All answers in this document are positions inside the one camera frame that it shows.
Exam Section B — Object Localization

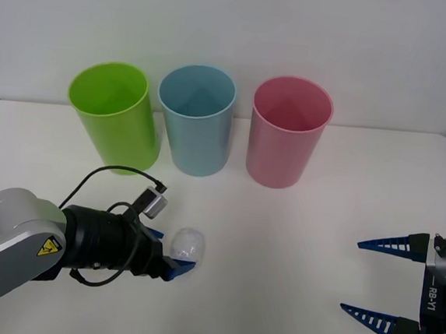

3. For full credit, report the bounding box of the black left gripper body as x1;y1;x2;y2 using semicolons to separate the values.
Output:
121;220;169;280

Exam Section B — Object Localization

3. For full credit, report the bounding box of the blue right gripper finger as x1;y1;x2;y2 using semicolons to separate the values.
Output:
336;301;425;334
356;227;432;266

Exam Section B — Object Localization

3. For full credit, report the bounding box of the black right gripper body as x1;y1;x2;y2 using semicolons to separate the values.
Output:
416;264;446;334

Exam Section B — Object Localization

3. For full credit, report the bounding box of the clear plastic bottle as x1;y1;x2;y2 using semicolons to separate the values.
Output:
170;225;207;269

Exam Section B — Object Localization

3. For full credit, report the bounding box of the pale blue plastic bin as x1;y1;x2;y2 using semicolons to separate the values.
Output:
151;61;240;180

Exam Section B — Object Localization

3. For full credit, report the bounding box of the green plastic bin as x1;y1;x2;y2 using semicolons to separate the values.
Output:
61;58;168;179

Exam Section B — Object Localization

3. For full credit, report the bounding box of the pink plastic bin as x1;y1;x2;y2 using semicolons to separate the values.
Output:
243;72;338;194

